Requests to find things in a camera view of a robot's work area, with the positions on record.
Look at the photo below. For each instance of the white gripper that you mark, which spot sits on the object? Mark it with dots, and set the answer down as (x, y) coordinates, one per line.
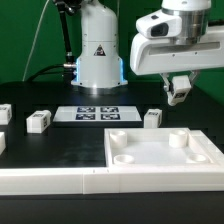
(161, 56)

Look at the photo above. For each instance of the white square table top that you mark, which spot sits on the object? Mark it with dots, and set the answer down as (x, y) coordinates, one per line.
(153, 147)

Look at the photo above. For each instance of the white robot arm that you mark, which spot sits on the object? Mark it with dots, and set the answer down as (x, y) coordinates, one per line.
(178, 37)

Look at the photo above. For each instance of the white marker tag sheet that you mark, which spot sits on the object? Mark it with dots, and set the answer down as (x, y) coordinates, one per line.
(97, 114)

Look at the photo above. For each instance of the white fence obstacle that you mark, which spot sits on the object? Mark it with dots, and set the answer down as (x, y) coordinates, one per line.
(118, 179)

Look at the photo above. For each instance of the white block left edge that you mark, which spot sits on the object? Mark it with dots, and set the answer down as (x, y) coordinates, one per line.
(2, 142)

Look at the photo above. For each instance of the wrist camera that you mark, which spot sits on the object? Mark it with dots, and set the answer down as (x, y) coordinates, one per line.
(159, 25)

